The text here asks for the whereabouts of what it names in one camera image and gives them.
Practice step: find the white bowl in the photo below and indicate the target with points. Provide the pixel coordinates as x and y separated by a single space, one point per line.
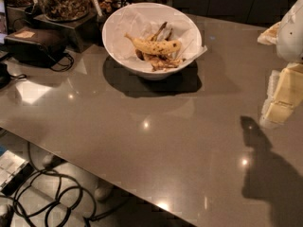
151 40

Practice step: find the dark metal stand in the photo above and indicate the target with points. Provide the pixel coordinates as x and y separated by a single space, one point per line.
79 34

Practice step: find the black object left edge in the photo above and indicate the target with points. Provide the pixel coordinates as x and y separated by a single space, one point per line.
6 77

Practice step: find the brown banana peels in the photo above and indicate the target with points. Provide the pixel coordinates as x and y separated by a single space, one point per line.
159 62

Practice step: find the yellow spotted banana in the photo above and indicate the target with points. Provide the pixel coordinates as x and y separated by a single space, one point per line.
155 47

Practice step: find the black box with label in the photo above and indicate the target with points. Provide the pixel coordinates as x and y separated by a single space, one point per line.
36 47

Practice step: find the white paper liner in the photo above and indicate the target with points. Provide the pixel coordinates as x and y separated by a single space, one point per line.
126 35

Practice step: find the white patterned floor box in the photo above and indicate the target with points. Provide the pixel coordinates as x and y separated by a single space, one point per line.
14 170

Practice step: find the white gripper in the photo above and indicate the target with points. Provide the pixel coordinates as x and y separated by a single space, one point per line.
291 35

